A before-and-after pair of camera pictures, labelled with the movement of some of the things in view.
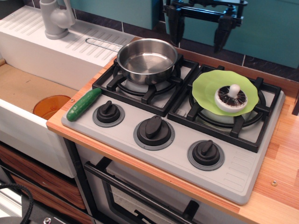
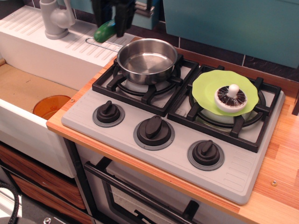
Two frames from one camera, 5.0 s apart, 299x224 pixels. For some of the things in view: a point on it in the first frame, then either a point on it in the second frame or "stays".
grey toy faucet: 57,21 stays
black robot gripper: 227,8 to 124,11
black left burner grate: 158,99 stays
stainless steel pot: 144,61 stays
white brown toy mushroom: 230,99 stays
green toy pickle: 81,102 to 105,30
